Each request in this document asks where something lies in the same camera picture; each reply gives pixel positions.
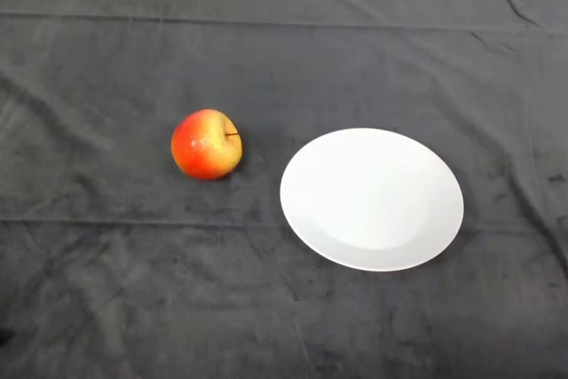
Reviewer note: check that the red yellow apple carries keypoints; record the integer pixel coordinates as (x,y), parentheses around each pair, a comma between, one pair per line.
(202,150)

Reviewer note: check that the white round plate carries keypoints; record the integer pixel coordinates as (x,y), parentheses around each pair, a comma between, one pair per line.
(373,201)

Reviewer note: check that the black cloth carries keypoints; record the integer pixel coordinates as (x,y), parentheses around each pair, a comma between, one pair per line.
(133,286)

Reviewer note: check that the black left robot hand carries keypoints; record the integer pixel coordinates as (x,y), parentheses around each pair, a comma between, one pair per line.
(4,336)

